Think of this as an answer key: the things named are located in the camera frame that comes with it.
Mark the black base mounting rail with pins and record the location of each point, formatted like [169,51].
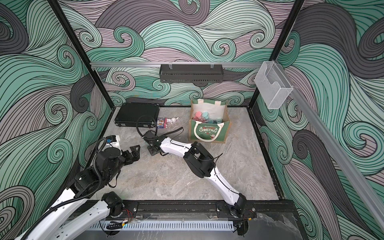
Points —
[215,208]

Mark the blue playing card box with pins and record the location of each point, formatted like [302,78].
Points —
[161,123]

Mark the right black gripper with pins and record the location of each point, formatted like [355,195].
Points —
[150,148]

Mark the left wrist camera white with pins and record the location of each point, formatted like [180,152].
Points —
[113,141]

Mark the black hard carrying case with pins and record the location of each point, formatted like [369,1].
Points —
[143,115]

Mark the pink hourglass front alone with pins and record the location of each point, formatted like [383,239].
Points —
[198,117]

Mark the black perforated wall tray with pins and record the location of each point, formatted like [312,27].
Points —
[192,73]

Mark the clear acrylic wall bin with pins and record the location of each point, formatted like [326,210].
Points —
[273,84]

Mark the green jute Christmas canvas bag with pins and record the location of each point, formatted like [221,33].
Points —
[209,131]

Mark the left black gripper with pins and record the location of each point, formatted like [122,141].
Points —
[135,155]

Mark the aluminium rail on right wall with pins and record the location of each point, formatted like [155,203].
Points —
[365,191]

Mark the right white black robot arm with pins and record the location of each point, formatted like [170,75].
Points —
[201,163]

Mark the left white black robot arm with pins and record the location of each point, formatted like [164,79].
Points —
[105,167]

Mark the white rabbit figurine pink base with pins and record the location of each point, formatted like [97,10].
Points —
[171,121]

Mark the white slotted cable duct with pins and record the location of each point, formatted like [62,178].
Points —
[179,226]

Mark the aluminium rail on wall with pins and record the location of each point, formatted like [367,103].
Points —
[137,64]
[365,191]

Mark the aluminium rail on back wall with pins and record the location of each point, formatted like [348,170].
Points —
[137,64]

